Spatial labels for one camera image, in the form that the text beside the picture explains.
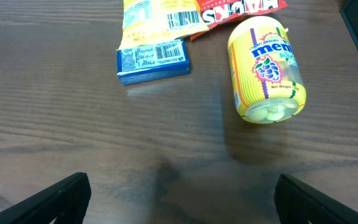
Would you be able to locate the yellow candy bag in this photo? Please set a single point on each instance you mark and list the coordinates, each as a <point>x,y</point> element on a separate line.
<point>148,22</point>

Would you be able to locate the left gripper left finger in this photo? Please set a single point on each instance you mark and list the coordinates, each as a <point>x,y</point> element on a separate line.
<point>64,202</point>

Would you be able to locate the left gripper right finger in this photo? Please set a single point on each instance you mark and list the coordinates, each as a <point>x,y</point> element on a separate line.
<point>299,203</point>

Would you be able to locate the red Hacks candy bag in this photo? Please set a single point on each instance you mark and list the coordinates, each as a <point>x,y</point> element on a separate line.
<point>217,12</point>

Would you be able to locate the yellow Mentos bottle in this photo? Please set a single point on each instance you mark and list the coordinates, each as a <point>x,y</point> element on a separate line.
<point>266,80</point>

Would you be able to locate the small blue gum box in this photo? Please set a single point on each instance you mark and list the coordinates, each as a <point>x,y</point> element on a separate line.
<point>152,62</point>

